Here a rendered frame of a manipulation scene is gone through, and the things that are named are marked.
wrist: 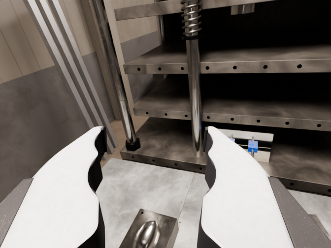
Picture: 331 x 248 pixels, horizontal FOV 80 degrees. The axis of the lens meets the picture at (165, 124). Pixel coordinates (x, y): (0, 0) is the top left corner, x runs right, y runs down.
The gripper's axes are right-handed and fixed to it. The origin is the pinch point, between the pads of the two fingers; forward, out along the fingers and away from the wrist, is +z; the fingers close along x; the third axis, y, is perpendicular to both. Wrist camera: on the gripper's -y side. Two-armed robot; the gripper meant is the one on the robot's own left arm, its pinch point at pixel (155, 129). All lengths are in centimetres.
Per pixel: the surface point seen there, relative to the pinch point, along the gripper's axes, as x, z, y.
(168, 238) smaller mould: 3, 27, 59
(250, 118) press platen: 42, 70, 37
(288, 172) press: 60, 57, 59
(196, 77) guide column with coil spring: 16, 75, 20
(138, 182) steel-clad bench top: -11, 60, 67
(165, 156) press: 3, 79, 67
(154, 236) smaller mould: -2, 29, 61
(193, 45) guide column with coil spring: 13, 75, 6
